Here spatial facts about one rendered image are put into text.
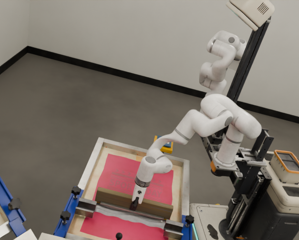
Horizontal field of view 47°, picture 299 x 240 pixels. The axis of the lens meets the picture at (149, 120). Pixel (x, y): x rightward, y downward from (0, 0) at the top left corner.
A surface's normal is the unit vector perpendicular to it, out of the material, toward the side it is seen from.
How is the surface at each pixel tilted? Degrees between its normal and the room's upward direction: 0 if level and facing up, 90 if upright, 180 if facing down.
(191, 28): 90
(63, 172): 0
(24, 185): 0
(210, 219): 0
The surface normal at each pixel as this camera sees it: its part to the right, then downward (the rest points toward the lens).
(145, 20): -0.11, 0.50
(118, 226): 0.23, -0.83
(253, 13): 0.12, 0.55
